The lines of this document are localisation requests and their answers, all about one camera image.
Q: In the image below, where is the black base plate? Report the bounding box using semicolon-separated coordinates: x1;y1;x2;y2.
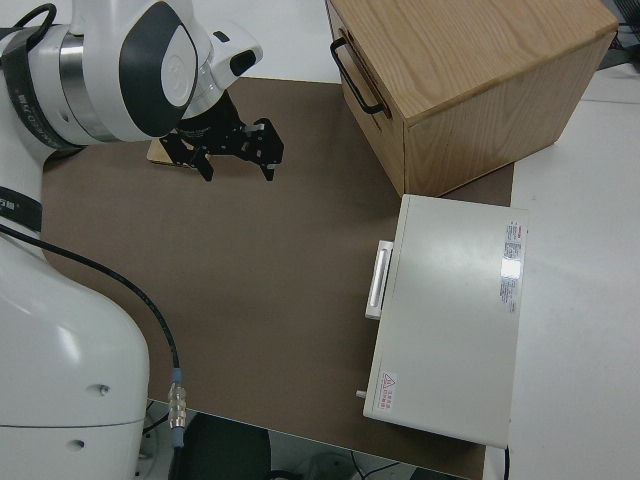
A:
182;412;274;480

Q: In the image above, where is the white toaster oven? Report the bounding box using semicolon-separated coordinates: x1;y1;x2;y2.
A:
355;193;530;448

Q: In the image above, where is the black box handle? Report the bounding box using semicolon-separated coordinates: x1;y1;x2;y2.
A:
329;38;386;115

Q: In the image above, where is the brown table mat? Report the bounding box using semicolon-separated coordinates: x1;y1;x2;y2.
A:
39;77;516;480

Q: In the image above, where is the black arm base cable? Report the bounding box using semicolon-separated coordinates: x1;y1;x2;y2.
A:
0;222;191;480

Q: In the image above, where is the wooden box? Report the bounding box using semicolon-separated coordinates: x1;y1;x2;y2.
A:
324;0;620;199

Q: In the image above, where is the wooden mug rack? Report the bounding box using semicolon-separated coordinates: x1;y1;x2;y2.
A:
146;139;201;170

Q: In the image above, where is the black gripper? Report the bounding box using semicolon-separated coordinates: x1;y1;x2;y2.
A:
159;97;286;184

